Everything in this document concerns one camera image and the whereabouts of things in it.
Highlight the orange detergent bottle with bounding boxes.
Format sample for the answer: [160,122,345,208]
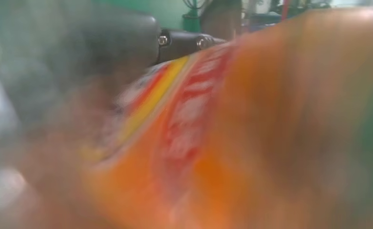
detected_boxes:
[12,6,373,229]

